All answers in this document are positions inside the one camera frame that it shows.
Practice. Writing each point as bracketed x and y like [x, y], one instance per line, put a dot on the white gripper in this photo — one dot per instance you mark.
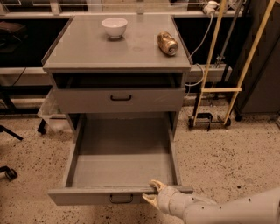
[166, 197]

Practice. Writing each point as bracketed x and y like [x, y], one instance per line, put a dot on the grey drawer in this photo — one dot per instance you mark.
[118, 92]
[114, 157]

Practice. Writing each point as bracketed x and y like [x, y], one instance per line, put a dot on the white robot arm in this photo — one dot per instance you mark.
[260, 208]

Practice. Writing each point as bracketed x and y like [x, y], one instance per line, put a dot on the grey top drawer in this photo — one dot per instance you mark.
[118, 92]

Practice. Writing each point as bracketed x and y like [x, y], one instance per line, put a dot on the grey drawer cabinet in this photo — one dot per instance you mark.
[86, 48]

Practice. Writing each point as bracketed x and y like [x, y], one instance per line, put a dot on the clear plastic bin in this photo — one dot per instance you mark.
[51, 114]

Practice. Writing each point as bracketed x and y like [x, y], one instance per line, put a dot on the dark grey cabinet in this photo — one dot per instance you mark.
[261, 87]

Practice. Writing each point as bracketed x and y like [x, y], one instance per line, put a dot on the golden soda can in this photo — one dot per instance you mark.
[167, 43]

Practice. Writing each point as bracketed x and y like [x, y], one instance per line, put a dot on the white ceramic bowl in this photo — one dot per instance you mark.
[115, 27]

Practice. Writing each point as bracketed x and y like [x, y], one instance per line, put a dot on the white power adapter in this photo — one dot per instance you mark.
[210, 7]

